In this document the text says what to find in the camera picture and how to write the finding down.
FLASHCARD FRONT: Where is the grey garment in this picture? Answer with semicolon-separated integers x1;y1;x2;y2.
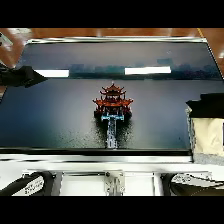
191;151;224;167

